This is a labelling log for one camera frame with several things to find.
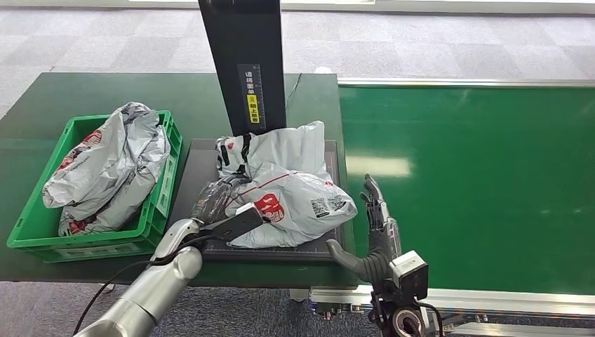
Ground green plastic crate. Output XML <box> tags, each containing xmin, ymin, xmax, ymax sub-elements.
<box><xmin>6</xmin><ymin>110</ymin><xmax>183</xmax><ymax>264</ymax></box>

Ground aluminium conveyor side rail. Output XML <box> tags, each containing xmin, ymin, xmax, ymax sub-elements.
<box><xmin>336</xmin><ymin>77</ymin><xmax>595</xmax><ymax>88</ymax></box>

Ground aluminium conveyor frame with motor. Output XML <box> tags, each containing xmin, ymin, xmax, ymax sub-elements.
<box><xmin>290</xmin><ymin>286</ymin><xmax>595</xmax><ymax>337</ymax></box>

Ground thin black cable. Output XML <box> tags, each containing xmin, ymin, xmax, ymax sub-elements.
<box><xmin>284</xmin><ymin>72</ymin><xmax>303</xmax><ymax>110</ymax></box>

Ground black scanner base plate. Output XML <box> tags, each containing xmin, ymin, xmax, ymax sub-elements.
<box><xmin>165</xmin><ymin>138</ymin><xmax>347</xmax><ymax>264</ymax></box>

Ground small crumpled grey courier bag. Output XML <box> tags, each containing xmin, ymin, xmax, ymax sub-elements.
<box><xmin>58</xmin><ymin>174</ymin><xmax>156</xmax><ymax>237</ymax></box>

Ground large crumpled grey courier bag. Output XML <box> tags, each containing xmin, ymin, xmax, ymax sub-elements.
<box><xmin>41</xmin><ymin>102</ymin><xmax>171</xmax><ymax>210</ymax></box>

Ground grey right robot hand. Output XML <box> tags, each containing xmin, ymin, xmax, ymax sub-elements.
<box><xmin>326</xmin><ymin>173</ymin><xmax>403</xmax><ymax>284</ymax></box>

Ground grey courier bag black letters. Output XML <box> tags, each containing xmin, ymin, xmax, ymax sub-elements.
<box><xmin>215</xmin><ymin>121</ymin><xmax>359</xmax><ymax>249</ymax></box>

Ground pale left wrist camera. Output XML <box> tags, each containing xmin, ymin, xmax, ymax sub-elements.
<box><xmin>204</xmin><ymin>202</ymin><xmax>265</xmax><ymax>243</ymax></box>

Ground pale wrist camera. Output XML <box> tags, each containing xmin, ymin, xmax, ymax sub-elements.
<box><xmin>389</xmin><ymin>251</ymin><xmax>429</xmax><ymax>301</ymax></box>
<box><xmin>204</xmin><ymin>202</ymin><xmax>265</xmax><ymax>243</ymax></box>

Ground black scanner column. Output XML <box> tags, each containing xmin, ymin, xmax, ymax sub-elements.
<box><xmin>198</xmin><ymin>0</ymin><xmax>288</xmax><ymax>137</ymax></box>

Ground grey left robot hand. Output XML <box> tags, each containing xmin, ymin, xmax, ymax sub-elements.
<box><xmin>192</xmin><ymin>174</ymin><xmax>252</xmax><ymax>227</ymax></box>

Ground yellow warning label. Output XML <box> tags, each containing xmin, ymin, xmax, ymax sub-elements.
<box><xmin>246</xmin><ymin>94</ymin><xmax>261</xmax><ymax>124</ymax></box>

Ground green conveyor belt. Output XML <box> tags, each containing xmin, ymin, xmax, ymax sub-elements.
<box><xmin>337</xmin><ymin>86</ymin><xmax>595</xmax><ymax>296</ymax></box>

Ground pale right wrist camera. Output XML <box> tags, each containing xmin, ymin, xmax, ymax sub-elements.
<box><xmin>389</xmin><ymin>251</ymin><xmax>429</xmax><ymax>301</ymax></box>

